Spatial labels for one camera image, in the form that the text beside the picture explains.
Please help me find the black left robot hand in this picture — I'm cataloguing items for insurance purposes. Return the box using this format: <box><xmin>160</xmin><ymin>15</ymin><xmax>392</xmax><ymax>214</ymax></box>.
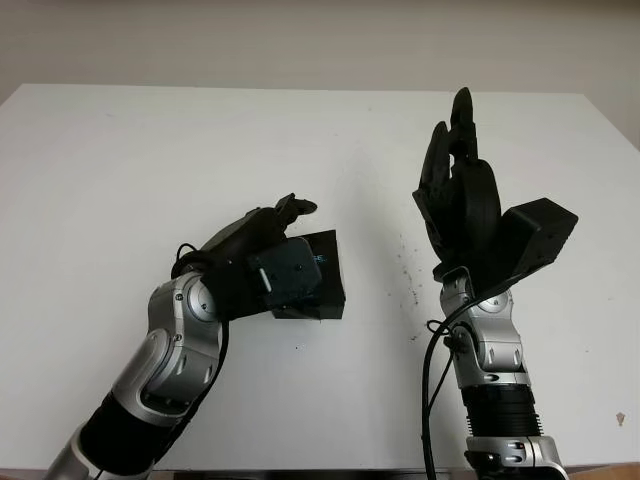
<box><xmin>171</xmin><ymin>192</ymin><xmax>321</xmax><ymax>281</ymax></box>

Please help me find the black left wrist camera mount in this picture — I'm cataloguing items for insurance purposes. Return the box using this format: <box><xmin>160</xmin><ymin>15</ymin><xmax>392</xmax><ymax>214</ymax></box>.
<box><xmin>207</xmin><ymin>237</ymin><xmax>326</xmax><ymax>322</ymax></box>

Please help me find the black RealSense box lid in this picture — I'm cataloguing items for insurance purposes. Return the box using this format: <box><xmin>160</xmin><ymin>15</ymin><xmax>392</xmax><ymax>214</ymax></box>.
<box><xmin>277</xmin><ymin>228</ymin><xmax>348</xmax><ymax>314</ymax></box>

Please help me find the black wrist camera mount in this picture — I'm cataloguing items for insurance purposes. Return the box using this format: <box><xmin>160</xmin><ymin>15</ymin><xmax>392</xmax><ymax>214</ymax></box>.
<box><xmin>477</xmin><ymin>198</ymin><xmax>580</xmax><ymax>299</ymax></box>
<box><xmin>207</xmin><ymin>237</ymin><xmax>326</xmax><ymax>322</ymax></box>

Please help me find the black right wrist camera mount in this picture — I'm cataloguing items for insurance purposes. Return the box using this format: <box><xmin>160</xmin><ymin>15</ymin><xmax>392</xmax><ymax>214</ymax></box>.
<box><xmin>477</xmin><ymin>198</ymin><xmax>580</xmax><ymax>299</ymax></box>

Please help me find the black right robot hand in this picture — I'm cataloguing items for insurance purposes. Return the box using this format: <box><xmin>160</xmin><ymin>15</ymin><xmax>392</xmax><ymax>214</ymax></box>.
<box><xmin>412</xmin><ymin>87</ymin><xmax>503</xmax><ymax>281</ymax></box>

